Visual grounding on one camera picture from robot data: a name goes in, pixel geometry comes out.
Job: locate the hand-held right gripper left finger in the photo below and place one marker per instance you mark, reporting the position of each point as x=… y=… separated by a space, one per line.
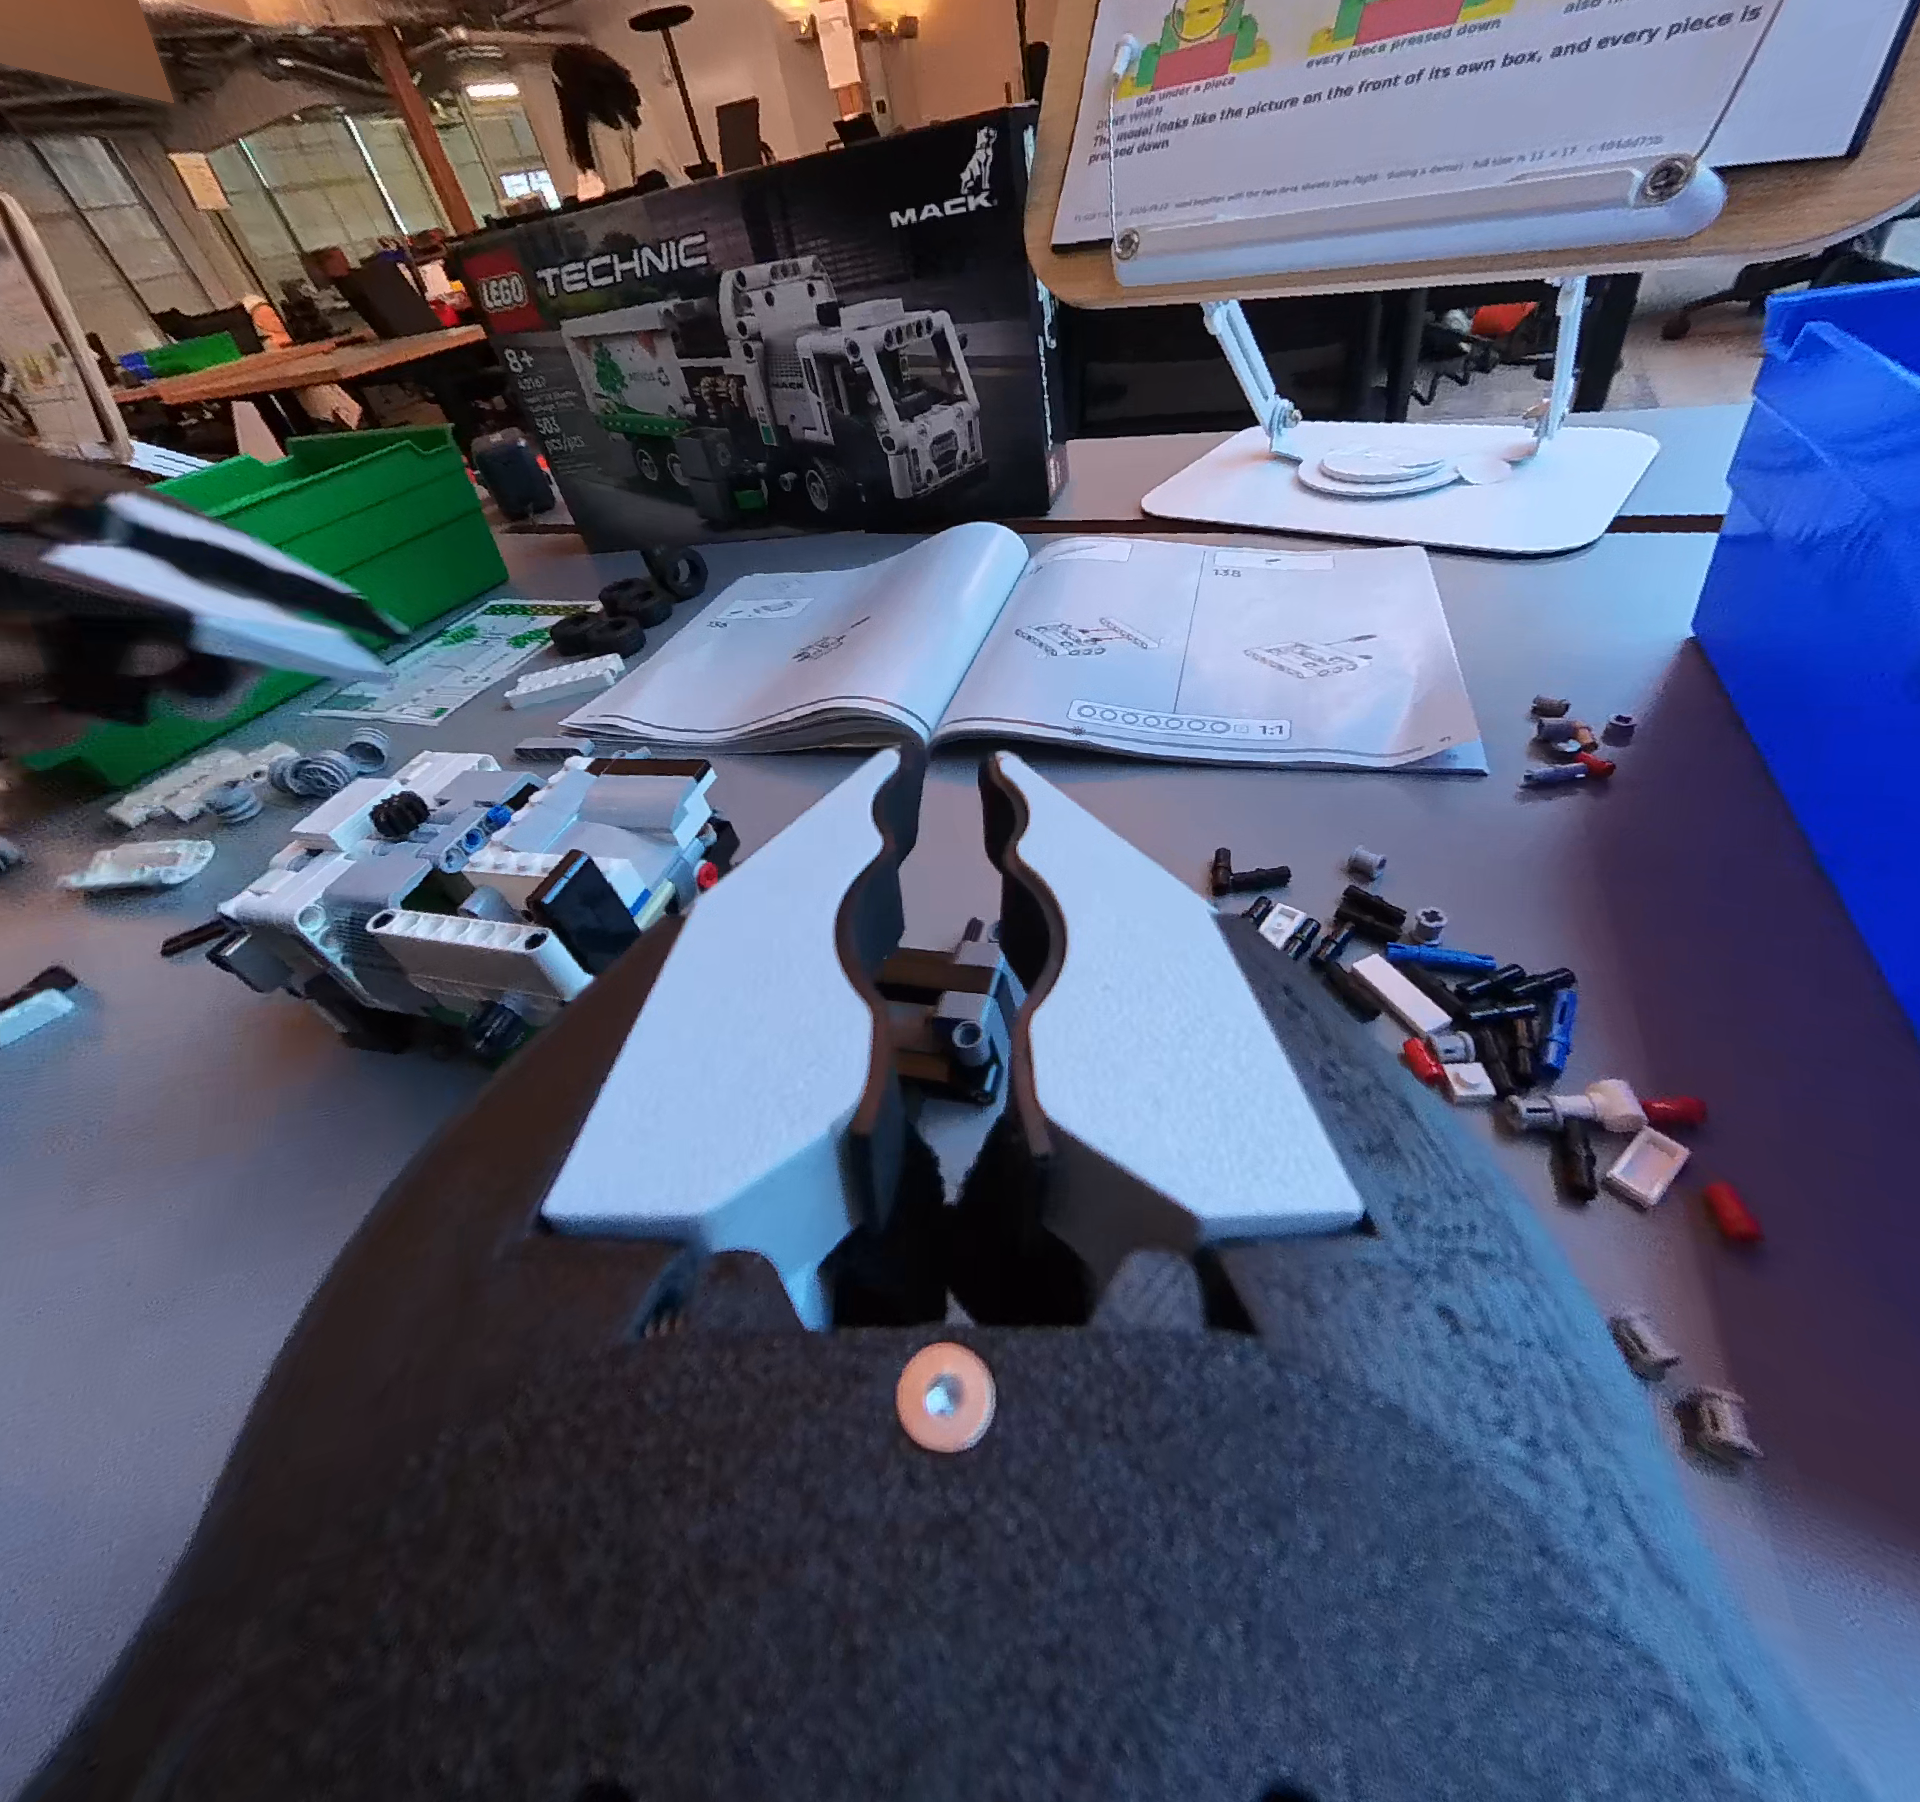
x=719 y=1022

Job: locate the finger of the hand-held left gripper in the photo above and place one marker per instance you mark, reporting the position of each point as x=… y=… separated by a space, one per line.
x=225 y=617
x=165 y=527

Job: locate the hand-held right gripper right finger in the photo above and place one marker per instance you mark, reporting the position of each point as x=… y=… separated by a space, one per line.
x=1186 y=1052

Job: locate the small black grey lego assembly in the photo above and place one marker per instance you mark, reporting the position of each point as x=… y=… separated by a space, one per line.
x=947 y=1006

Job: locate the white lego truck model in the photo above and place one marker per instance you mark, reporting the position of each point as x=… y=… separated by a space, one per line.
x=449 y=903

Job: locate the long white lego beam pieces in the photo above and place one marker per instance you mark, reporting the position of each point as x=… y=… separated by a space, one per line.
x=196 y=781

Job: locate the white curved lego panel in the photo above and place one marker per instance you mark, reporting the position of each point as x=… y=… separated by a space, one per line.
x=136 y=865

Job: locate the grey lego wheel hub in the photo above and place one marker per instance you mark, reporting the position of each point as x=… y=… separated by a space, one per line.
x=321 y=774
x=233 y=802
x=369 y=747

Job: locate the pile of small lego pieces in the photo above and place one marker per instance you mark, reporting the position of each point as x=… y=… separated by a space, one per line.
x=1501 y=1006

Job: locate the flat white lego beam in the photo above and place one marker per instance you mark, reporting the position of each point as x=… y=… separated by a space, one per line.
x=33 y=1014

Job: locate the white studded lego brick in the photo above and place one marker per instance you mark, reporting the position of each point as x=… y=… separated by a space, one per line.
x=563 y=681

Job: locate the cluster of small lego pins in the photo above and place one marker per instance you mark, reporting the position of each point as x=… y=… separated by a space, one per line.
x=1568 y=745

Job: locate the grey lego connector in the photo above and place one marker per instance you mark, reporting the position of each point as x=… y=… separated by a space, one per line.
x=1642 y=1345
x=1719 y=1425

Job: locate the black lego set box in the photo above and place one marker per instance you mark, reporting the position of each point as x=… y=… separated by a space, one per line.
x=840 y=332

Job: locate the green plastic bin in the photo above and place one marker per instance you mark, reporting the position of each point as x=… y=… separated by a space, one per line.
x=392 y=527

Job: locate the wooden office table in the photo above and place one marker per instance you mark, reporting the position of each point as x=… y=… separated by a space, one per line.
x=300 y=359

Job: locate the green white sticker sheet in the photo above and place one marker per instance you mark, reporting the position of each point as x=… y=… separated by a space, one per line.
x=449 y=662

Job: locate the dark cylindrical speaker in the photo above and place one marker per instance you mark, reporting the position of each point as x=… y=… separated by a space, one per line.
x=508 y=475

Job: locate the open instruction booklet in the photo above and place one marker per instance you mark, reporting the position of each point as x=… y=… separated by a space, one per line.
x=1200 y=632

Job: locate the white book stand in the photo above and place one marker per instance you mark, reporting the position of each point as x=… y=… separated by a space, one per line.
x=1410 y=482

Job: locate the black floor lamp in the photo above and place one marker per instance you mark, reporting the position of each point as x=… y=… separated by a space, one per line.
x=675 y=78

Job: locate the blue plastic bin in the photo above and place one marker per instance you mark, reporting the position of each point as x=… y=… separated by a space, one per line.
x=1832 y=600

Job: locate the black office chair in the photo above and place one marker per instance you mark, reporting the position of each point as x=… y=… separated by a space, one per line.
x=1785 y=287

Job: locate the printed instruction sheet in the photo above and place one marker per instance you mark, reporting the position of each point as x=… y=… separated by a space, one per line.
x=1426 y=62

